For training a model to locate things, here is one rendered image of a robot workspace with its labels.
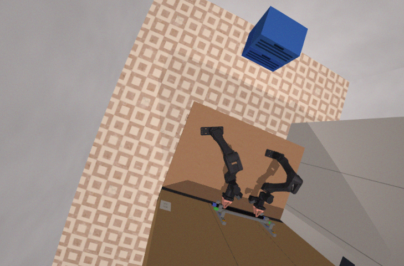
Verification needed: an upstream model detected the large brown wooden panel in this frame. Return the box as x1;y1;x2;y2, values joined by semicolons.
142;187;335;266

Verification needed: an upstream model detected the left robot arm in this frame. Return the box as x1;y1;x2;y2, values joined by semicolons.
248;149;303;206

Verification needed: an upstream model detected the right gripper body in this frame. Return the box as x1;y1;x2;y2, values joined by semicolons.
222;189;234;202

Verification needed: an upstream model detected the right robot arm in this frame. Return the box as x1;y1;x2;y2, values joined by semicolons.
201;126;243;200

